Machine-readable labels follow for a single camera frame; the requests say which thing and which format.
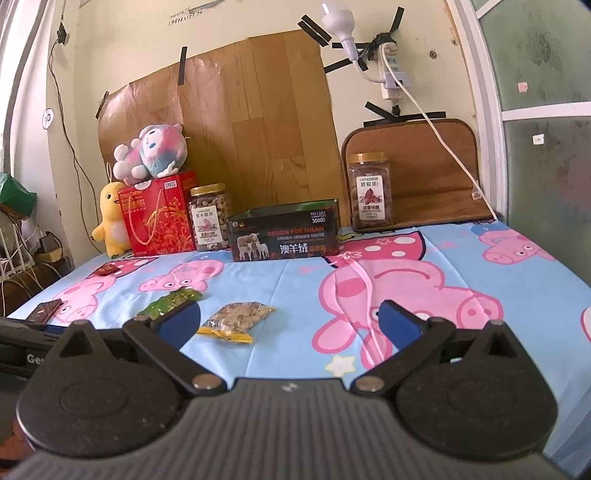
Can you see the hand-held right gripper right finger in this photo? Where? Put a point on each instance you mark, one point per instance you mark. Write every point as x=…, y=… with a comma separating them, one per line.
x=399, y=321

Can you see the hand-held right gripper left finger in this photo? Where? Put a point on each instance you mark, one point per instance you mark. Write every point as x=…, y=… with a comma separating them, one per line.
x=178, y=321

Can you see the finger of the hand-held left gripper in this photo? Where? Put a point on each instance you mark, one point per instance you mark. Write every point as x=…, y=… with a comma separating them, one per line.
x=27, y=324

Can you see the green snack packet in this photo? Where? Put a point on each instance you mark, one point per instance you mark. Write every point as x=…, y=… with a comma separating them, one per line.
x=173, y=302

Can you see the clear nut packet yellow edge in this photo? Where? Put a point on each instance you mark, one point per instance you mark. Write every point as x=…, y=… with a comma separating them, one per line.
x=235, y=318

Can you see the black box with sheep print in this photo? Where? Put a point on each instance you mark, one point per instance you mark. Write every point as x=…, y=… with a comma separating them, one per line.
x=281, y=240

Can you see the small dark brown packet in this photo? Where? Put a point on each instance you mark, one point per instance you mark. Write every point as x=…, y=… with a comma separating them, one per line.
x=44, y=310

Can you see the black power adapter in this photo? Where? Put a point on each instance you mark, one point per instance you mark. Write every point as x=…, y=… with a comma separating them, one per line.
x=48, y=244

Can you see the small dark red packet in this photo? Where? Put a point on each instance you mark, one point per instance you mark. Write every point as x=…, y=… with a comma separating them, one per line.
x=107, y=269

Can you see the cashew jar with gold lid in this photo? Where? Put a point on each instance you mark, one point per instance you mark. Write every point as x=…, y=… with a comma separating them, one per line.
x=210, y=221

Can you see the red gift box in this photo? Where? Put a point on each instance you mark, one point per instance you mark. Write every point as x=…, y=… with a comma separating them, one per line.
x=157, y=217

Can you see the pig-print blue blanket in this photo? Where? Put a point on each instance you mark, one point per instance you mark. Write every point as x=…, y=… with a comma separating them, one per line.
x=286, y=286

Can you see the yellow duck plush toy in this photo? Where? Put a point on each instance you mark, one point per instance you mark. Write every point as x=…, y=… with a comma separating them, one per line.
x=113, y=217

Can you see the pecan jar with gold lid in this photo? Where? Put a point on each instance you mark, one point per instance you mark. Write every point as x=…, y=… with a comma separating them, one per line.
x=369, y=194

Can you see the green bag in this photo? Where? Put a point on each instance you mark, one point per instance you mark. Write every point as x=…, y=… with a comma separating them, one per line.
x=16, y=194

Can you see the brown seat cushion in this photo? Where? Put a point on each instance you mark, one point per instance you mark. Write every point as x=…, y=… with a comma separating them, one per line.
x=429, y=170

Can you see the pink and blue plush toy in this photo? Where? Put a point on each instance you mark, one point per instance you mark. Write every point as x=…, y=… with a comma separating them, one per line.
x=152, y=147

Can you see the frosted glass door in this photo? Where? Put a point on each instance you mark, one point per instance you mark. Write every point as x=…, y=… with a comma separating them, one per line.
x=545, y=161

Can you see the wood-pattern sheet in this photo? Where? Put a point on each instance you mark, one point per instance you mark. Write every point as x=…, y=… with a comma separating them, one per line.
x=258, y=115

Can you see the black tape strip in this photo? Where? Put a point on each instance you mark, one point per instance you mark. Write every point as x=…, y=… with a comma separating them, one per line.
x=183, y=64
x=101, y=104

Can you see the white power strip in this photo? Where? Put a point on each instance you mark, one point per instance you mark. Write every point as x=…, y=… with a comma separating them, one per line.
x=390, y=69

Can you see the white bulb lamp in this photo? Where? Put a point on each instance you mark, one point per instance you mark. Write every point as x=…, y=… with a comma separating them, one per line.
x=339, y=23

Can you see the round white wall sticker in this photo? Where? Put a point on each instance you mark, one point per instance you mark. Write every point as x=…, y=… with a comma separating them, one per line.
x=48, y=119

